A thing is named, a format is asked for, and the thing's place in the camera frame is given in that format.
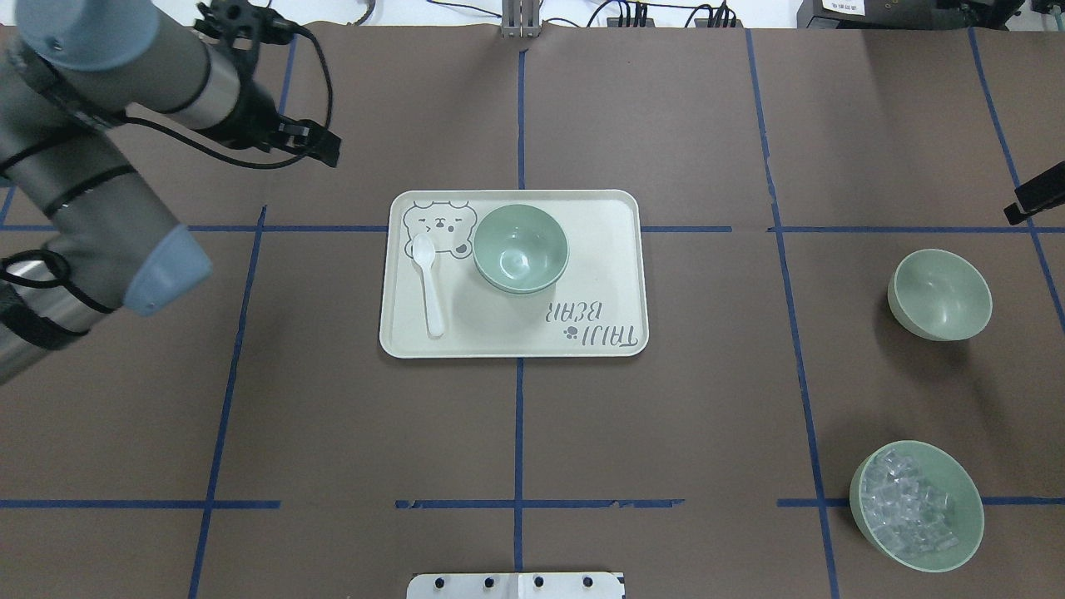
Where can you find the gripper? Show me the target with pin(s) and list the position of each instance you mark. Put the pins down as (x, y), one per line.
(252, 114)

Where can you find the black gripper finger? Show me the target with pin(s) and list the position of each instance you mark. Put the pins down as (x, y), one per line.
(1041, 193)

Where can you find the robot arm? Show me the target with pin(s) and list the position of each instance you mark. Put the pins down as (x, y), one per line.
(72, 72)

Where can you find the white plastic spoon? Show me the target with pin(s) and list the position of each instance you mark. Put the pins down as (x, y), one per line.
(424, 256)

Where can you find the green bowl on tray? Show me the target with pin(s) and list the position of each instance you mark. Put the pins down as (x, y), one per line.
(521, 272)

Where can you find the black box device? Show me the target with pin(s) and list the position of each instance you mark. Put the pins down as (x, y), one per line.
(905, 15)

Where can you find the green bowl with ice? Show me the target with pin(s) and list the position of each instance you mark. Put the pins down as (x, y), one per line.
(918, 506)

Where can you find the cream bear tray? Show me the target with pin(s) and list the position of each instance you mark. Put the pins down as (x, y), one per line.
(597, 309)

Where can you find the aluminium frame post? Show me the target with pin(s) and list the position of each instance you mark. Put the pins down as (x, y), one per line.
(521, 18)

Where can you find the white pedestal base plate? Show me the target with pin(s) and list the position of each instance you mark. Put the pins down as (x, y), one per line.
(518, 585)

